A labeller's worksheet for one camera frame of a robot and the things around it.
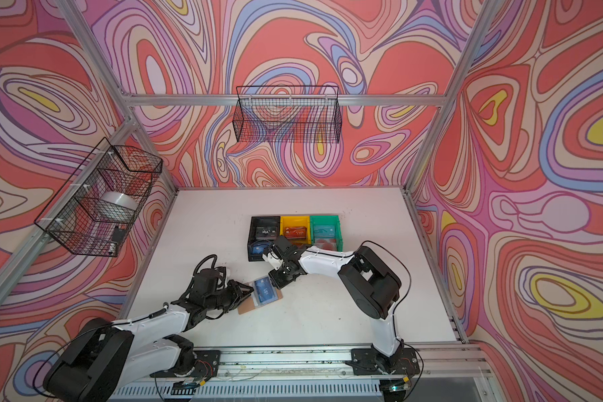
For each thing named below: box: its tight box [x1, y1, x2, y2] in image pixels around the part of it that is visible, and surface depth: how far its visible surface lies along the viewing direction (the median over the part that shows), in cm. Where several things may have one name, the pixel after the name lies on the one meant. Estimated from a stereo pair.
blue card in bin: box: [252, 242, 273, 254], surface depth 100 cm
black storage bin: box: [247, 216, 281, 263], surface depth 103 cm
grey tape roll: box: [100, 190, 140, 212], surface depth 75 cm
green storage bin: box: [309, 215, 344, 253], surface depth 101 cm
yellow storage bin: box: [279, 215, 312, 244], surface depth 101 cm
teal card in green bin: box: [314, 224, 336, 238], surface depth 103 cm
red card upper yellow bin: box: [284, 226, 308, 239], surface depth 103 cm
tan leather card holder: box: [237, 275, 284, 315], surface depth 86 cm
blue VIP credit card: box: [254, 276, 279, 305], surface depth 88 cm
